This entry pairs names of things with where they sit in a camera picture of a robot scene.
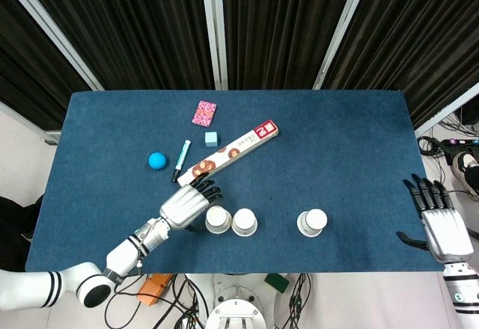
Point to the white paper cup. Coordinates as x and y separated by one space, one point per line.
244 222
218 220
312 223

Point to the orange device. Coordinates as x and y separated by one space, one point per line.
153 288

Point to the dark pleated curtain panel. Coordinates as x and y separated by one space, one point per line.
277 26
131 26
30 74
419 37

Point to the light blue cube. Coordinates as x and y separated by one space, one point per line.
211 139

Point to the blue ball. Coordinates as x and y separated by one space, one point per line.
157 161

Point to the white partition post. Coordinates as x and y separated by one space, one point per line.
26 119
56 33
342 30
449 108
215 30

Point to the person in black clothing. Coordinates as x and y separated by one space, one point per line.
15 224

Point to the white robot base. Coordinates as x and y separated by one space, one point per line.
235 306

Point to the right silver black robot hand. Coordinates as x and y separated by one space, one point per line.
445 232

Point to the blue table cloth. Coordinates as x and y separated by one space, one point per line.
337 157

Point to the pink patterned card deck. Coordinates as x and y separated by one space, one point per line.
204 113

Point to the green white marker pen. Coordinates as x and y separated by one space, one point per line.
182 159

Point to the long cookie box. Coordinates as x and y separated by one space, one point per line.
239 146

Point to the green block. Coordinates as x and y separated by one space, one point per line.
277 282

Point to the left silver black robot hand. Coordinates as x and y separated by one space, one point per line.
183 205

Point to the white black shoe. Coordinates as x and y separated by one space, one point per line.
461 162

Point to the black power strip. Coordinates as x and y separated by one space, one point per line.
458 146

